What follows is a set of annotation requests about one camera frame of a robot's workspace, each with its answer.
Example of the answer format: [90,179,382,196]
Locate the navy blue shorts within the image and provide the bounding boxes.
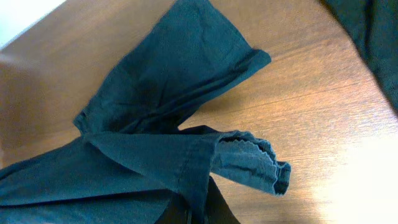
[1,1,291,223]

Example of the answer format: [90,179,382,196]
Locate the black garment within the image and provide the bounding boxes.
[320,0,397,113]

